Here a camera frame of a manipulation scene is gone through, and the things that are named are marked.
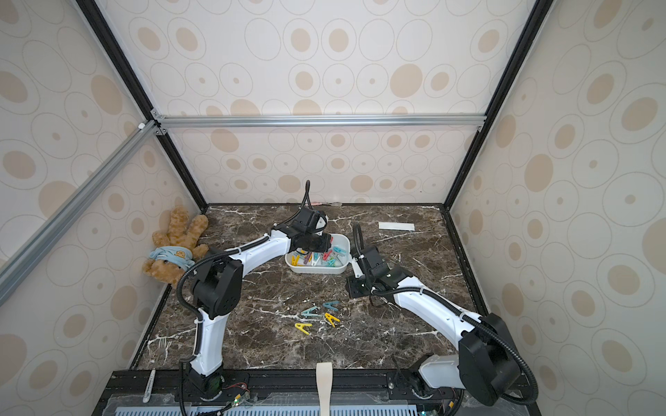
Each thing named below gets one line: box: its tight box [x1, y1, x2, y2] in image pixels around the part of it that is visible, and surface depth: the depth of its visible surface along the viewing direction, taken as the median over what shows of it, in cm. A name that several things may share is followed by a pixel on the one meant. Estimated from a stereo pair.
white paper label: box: [378, 221, 416, 232], surface depth 115 cm
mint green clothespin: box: [300, 305, 323, 318], surface depth 89 cm
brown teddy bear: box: [142, 206, 209, 286], surface depth 96 cm
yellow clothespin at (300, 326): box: [293, 322, 314, 336], surface depth 87 cm
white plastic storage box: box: [285, 233, 351, 275], surface depth 102 cm
